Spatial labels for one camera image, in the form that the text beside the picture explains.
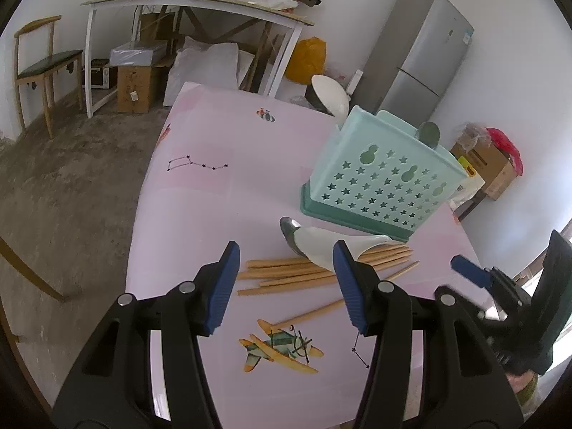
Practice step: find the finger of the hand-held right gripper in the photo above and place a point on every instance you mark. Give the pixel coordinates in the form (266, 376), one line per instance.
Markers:
(467, 268)

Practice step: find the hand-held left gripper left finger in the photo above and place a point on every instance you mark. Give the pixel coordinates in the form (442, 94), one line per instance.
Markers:
(221, 290)

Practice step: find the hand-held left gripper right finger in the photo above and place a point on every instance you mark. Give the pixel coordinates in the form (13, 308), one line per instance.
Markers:
(351, 290)

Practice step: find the white ceramic spoon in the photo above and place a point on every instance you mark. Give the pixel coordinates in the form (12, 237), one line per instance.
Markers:
(319, 245)

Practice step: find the bundle of wooden chopsticks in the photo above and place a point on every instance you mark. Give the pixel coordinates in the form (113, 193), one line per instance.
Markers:
(286, 272)

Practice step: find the metal spoon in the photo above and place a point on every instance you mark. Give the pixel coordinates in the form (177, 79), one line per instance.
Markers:
(290, 232)

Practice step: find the mint green utensil holder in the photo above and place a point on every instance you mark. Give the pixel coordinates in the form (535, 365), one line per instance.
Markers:
(380, 174)

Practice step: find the open cardboard box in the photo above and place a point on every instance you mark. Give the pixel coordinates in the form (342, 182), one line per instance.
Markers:
(487, 165)

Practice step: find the red plastic bag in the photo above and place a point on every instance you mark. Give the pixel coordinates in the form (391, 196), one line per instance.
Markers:
(505, 143)

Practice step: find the sage green spoon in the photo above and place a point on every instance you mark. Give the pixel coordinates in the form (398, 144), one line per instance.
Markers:
(429, 134)

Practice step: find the white plastic ladle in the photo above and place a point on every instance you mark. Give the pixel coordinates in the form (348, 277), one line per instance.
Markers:
(330, 94)

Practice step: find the white plastic bar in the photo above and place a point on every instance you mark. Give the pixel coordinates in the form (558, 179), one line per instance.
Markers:
(356, 81)

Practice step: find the grey refrigerator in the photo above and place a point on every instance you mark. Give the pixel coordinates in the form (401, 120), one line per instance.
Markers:
(420, 53)

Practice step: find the white sack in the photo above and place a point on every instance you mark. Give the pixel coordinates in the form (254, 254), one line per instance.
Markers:
(205, 67)

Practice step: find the yellow plastic bag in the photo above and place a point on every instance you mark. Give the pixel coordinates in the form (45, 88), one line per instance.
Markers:
(306, 60)

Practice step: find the white toaster oven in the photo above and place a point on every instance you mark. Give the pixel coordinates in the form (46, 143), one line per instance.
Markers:
(100, 76)

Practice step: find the plastic wrapped flat package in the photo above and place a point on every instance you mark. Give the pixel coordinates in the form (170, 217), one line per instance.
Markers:
(136, 53)

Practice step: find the wooden chair with dark seat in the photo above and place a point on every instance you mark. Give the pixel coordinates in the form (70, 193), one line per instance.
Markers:
(49, 65)

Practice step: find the white desk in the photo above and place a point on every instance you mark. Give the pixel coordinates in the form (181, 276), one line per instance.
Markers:
(196, 3)

